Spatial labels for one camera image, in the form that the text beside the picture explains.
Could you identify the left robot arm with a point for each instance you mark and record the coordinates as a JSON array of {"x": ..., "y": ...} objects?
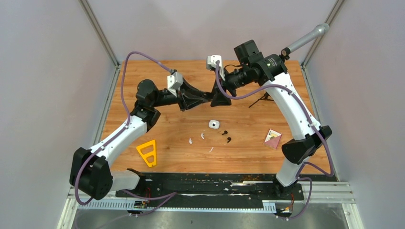
[{"x": 90, "y": 171}]

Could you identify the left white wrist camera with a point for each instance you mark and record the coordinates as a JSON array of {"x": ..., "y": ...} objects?
[{"x": 174, "y": 82}]

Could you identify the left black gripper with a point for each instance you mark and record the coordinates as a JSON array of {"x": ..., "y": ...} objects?
[{"x": 189, "y": 97}]

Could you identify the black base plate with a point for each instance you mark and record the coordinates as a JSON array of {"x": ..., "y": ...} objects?
[{"x": 262, "y": 186}]

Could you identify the white slotted cable duct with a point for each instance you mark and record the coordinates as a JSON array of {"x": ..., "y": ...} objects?
[{"x": 135, "y": 206}]

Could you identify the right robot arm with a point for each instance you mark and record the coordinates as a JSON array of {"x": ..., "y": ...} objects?
[{"x": 272, "y": 76}]

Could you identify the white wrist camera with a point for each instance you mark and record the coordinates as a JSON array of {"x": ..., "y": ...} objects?
[
  {"x": 213, "y": 62},
  {"x": 174, "y": 82}
]

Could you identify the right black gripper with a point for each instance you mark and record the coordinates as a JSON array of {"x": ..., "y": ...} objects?
[{"x": 219, "y": 99}]

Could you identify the red playing card box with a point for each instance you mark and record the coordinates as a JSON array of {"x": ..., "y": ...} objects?
[{"x": 272, "y": 139}]

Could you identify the black tripod stand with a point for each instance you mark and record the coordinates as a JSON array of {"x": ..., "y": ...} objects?
[{"x": 262, "y": 98}]

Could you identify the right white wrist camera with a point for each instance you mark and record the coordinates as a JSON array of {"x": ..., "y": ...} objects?
[{"x": 213, "y": 62}]

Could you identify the yellow triangular plastic piece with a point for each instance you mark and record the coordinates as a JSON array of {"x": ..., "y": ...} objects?
[{"x": 148, "y": 152}]

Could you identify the grey metal cylinder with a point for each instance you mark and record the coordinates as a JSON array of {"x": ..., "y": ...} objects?
[{"x": 318, "y": 31}]

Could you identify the white earbud charging case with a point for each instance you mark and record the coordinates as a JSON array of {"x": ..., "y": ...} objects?
[{"x": 214, "y": 124}]

